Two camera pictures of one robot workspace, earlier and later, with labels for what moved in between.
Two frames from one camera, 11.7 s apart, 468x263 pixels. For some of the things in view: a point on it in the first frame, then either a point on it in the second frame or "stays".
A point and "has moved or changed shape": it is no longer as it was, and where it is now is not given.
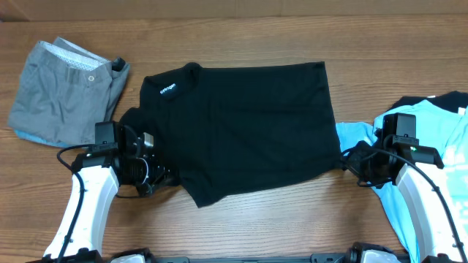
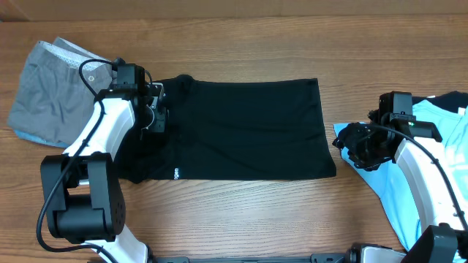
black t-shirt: x=227 y=128 has moved or changed shape
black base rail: x=315 y=258 stays
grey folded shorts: x=63 y=90 stays
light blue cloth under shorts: x=24 y=135 stays
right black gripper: x=352 y=164 to x=349 y=140
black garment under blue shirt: x=453 y=100 stays
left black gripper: x=162 y=174 to x=159 y=125
